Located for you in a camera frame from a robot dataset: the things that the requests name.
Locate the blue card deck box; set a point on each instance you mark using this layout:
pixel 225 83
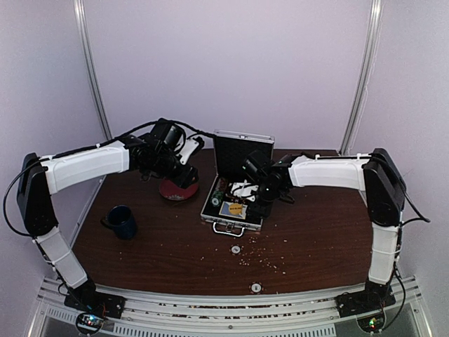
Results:
pixel 224 210

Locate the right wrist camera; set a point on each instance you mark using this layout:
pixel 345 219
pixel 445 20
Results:
pixel 256 166

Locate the left aluminium frame post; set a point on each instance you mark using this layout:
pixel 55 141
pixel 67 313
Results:
pixel 81 21

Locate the aluminium front rail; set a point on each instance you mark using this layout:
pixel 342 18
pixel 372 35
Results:
pixel 309 313

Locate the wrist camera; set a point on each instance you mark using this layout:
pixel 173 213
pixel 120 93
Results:
pixel 171 140
pixel 256 166

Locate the orange black chip stack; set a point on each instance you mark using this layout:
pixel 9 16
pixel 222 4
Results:
pixel 222 184

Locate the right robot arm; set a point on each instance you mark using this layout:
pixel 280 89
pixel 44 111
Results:
pixel 374 174

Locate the yellow big blind button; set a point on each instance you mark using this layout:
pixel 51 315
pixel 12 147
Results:
pixel 236 209

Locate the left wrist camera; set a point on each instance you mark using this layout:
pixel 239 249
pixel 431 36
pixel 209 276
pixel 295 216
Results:
pixel 171 140

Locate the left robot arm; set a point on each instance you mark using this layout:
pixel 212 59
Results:
pixel 41 177

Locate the aluminium frame post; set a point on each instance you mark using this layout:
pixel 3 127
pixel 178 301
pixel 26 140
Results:
pixel 367 66
pixel 81 21

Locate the green chip stack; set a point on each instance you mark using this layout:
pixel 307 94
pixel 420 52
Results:
pixel 217 198

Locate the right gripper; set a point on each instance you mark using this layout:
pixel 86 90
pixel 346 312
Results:
pixel 263 211

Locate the dark blue mug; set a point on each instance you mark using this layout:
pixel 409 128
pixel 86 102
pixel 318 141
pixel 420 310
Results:
pixel 121 222

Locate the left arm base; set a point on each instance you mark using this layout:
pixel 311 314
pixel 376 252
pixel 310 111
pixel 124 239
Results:
pixel 95 307

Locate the red card deck box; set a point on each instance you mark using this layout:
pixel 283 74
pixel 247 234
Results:
pixel 235 191

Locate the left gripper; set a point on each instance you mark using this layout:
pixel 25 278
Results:
pixel 184 180

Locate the red white chip front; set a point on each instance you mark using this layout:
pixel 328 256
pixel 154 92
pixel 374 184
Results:
pixel 256 288

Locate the red floral plate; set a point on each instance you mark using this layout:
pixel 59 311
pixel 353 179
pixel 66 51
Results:
pixel 172 192

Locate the right aluminium frame post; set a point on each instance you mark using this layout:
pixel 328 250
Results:
pixel 367 66

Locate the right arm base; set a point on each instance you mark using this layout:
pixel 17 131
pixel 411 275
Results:
pixel 368 305

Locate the aluminium poker case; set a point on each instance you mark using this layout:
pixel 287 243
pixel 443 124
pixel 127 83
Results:
pixel 230 150

